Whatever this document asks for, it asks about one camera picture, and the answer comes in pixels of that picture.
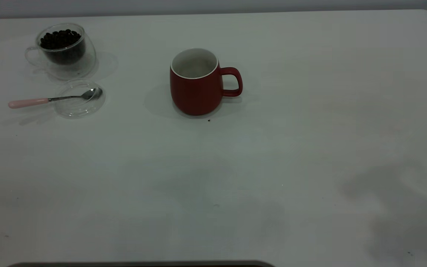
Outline red ceramic mug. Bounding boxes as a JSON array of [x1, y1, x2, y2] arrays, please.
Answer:
[[169, 48, 243, 116]]

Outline pink handled metal spoon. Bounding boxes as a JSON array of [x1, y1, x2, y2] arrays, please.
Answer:
[[8, 88, 103, 109]]

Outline dark coffee beans pile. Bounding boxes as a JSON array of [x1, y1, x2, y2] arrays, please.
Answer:
[[40, 29, 86, 65]]

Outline clear glass saucer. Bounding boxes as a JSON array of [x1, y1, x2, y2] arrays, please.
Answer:
[[55, 79, 106, 119]]

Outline clear double-wall glass cup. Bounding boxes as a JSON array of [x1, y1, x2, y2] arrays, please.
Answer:
[[24, 23, 97, 80]]

